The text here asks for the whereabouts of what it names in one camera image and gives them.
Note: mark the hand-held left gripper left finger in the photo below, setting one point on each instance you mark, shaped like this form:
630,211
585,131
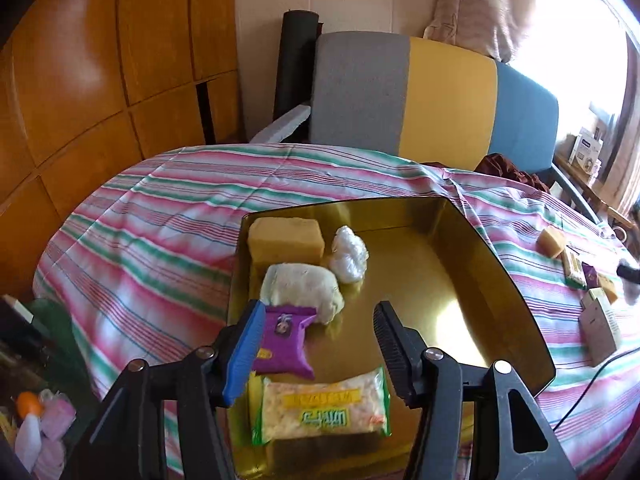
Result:
240,365

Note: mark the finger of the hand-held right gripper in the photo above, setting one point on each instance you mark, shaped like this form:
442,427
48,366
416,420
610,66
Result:
629,272

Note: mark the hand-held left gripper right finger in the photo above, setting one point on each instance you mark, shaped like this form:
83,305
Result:
395,355

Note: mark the purple snack packet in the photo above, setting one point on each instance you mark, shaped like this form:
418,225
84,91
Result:
591,276
285,345

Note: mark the green patterned small box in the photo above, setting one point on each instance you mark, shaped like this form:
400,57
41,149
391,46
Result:
573,267

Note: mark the beige cardboard box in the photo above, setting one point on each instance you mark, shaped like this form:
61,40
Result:
600,332

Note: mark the gold metal tin box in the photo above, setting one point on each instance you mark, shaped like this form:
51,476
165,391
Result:
425,285

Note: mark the green yellow snack packet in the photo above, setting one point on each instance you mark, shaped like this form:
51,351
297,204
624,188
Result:
320,410

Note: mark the pale lump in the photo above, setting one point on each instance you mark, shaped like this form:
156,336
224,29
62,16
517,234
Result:
305,287

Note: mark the white plastic ball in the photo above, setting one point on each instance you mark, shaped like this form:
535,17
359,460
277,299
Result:
347,255

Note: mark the large yellow block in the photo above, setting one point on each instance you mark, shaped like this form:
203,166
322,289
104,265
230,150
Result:
285,240

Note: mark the wooden window shelf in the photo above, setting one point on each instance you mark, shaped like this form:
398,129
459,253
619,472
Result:
602,197

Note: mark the white carton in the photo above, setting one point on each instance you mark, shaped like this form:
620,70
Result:
585,150

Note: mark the dark red cloth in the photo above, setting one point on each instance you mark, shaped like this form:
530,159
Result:
505,166

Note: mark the striped tablecloth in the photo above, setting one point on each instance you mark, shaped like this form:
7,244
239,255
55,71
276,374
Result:
150,220

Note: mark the orange ball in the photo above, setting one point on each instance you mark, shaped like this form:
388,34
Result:
27,403

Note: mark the white bottle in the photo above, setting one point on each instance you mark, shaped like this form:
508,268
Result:
29,440

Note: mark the window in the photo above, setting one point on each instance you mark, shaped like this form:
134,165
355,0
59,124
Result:
585,45

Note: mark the grey yellow blue sofa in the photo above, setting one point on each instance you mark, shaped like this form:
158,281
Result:
450,105

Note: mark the black rolled mat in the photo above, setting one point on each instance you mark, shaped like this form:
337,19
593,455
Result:
295,70

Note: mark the patterned beige curtain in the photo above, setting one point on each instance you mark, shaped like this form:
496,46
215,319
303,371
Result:
475,5

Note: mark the wooden wardrobe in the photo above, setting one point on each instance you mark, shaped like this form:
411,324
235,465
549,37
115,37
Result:
75,85

